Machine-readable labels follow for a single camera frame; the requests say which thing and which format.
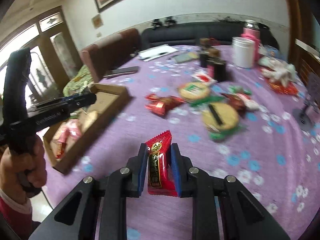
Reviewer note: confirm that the red sleeve forearm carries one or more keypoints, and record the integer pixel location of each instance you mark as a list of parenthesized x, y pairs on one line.
[(18, 216)]

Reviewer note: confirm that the green notebook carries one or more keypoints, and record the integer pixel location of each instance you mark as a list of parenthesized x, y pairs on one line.
[(185, 57)]

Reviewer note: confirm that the white gloves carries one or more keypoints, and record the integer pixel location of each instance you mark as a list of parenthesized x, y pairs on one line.
[(276, 70)]

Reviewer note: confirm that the black cup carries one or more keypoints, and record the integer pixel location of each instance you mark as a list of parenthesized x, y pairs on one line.
[(203, 56)]

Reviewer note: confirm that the round cracker pack green label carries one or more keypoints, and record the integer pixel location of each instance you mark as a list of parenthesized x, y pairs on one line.
[(192, 91)]

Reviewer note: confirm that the white paper sheets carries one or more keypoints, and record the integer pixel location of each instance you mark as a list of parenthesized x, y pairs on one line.
[(156, 52)]

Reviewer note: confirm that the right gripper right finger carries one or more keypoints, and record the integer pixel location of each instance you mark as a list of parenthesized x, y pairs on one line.
[(242, 215)]

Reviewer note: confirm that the pink thermos bottle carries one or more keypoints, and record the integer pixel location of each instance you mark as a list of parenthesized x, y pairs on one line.
[(251, 31)]

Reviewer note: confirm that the dark red small snack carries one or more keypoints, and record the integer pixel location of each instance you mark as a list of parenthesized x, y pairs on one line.
[(242, 103)]

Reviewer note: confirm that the round cracker pack black label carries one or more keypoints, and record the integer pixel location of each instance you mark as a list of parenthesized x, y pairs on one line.
[(220, 117)]

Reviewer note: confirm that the green floral cloth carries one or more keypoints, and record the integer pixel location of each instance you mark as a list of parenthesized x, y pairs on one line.
[(78, 83)]

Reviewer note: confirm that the dark red foil snack bag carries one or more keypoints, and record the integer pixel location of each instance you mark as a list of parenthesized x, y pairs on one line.
[(161, 105)]

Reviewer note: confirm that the maroon armchair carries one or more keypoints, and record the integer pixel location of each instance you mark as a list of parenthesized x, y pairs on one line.
[(110, 52)]

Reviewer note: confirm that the red white sachet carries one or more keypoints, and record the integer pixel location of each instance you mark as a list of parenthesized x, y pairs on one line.
[(203, 77)]

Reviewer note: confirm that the small wall plaque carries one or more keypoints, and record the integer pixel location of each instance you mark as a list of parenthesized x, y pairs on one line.
[(97, 21)]

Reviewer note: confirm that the red cake snack pack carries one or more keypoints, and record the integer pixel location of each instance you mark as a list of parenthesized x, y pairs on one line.
[(159, 181)]

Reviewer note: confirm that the wooden glass door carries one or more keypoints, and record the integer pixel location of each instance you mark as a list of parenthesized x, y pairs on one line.
[(54, 57)]

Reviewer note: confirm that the black sofa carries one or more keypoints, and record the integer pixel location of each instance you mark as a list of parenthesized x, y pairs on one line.
[(191, 33)]

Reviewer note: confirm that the white plastic jar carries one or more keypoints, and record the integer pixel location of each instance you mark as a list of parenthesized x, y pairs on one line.
[(243, 52)]

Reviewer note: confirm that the person's left hand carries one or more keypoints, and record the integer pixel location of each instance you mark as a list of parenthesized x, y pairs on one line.
[(12, 165)]

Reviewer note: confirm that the red black canister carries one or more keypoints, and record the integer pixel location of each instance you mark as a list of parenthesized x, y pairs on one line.
[(217, 69)]

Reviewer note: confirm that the purple floral tablecloth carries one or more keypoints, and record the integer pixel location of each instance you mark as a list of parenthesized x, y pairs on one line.
[(272, 156)]

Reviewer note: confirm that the cardboard tray box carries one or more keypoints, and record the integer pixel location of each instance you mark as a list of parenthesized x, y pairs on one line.
[(111, 99)]

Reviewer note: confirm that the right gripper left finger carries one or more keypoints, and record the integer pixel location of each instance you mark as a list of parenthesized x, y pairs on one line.
[(97, 207)]

